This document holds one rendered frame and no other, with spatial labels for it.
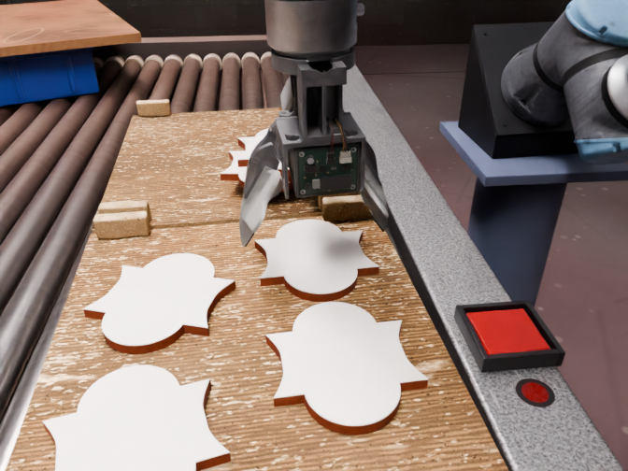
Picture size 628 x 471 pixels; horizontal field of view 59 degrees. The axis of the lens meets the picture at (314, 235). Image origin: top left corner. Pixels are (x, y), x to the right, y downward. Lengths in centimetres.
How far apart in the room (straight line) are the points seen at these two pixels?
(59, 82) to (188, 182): 54
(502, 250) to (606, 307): 116
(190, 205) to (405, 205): 29
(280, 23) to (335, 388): 29
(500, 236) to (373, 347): 70
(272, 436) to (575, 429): 24
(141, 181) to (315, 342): 42
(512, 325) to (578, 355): 147
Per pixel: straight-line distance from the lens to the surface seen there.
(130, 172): 85
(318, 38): 45
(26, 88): 127
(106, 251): 66
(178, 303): 55
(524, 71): 104
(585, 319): 220
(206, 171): 82
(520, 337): 55
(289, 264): 58
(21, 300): 65
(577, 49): 94
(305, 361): 47
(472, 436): 45
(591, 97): 89
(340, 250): 60
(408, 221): 73
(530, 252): 118
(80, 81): 128
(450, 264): 66
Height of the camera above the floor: 128
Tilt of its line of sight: 32 degrees down
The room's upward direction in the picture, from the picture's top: straight up
